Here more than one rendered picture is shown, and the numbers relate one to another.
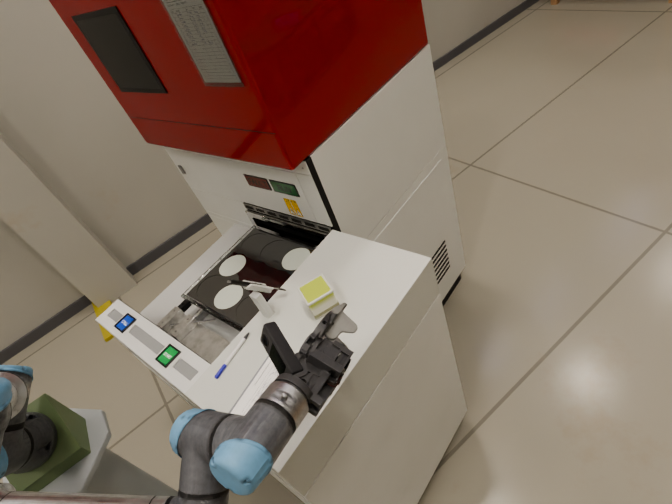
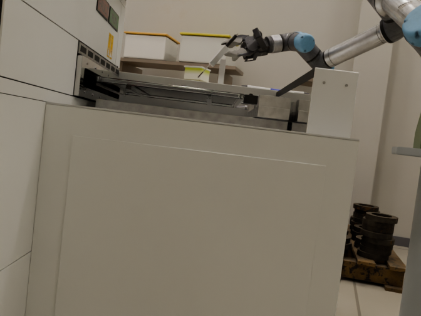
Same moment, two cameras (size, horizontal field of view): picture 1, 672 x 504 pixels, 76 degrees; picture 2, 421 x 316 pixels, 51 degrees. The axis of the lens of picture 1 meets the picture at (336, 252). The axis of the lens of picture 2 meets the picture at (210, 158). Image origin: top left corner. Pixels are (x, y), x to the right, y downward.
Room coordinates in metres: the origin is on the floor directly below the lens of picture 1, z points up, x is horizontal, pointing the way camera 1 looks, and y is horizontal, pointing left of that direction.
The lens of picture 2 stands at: (2.07, 1.13, 0.80)
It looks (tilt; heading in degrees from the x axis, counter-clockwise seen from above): 3 degrees down; 216
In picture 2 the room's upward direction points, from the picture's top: 7 degrees clockwise
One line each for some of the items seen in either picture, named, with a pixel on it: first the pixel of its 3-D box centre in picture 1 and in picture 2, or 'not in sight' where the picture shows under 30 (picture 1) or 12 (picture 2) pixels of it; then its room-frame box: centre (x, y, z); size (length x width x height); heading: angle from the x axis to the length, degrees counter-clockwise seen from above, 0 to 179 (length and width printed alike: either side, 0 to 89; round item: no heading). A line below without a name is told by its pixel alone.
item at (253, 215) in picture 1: (290, 231); (101, 85); (1.24, 0.12, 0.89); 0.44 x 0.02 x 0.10; 36
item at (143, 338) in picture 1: (160, 352); (305, 110); (0.95, 0.61, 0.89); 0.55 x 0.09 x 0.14; 36
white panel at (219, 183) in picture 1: (246, 192); (82, 24); (1.40, 0.21, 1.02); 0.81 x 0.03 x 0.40; 36
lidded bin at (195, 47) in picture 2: not in sight; (208, 52); (-1.16, -1.38, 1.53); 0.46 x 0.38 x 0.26; 111
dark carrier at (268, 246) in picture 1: (253, 273); (175, 93); (1.11, 0.28, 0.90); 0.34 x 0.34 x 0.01; 36
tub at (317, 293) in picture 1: (319, 297); (196, 76); (0.78, 0.09, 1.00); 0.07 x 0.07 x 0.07; 10
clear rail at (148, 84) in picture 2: (220, 259); (170, 87); (1.25, 0.39, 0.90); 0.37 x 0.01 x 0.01; 126
